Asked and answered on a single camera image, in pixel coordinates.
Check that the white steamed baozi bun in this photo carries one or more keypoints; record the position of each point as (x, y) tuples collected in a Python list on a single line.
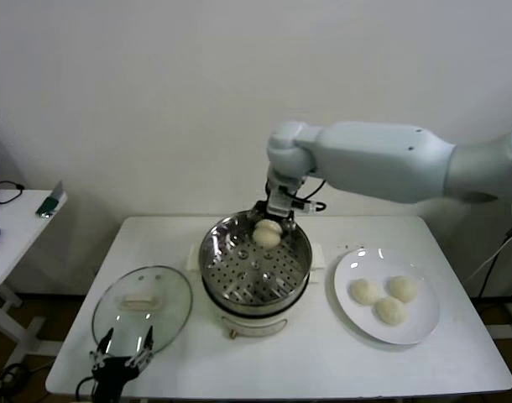
[(265, 240), (390, 311), (402, 289), (365, 291)]

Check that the silver right wrist block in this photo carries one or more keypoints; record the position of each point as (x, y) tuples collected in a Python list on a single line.
[(279, 201)]

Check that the round white plate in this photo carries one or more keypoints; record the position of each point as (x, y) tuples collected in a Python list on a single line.
[(390, 264)]

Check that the white electric cooker base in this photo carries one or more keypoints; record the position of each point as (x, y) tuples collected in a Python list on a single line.
[(256, 325)]

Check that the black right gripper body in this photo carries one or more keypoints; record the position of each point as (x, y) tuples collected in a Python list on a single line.
[(260, 206)]

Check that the stainless steel steamer basket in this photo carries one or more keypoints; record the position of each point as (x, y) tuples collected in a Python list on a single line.
[(256, 287)]

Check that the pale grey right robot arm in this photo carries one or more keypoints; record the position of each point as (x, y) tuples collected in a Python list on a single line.
[(386, 159)]

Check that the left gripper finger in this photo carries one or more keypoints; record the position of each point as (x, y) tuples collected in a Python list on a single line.
[(98, 354), (144, 352)]

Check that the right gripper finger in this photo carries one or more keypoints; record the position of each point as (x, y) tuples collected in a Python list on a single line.
[(256, 214), (289, 224)]

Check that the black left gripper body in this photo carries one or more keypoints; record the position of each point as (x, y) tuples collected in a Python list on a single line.
[(113, 369)]

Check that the white side table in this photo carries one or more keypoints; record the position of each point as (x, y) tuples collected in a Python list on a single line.
[(21, 226)]

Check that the green circuit board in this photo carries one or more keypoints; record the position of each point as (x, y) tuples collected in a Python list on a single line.
[(50, 205)]

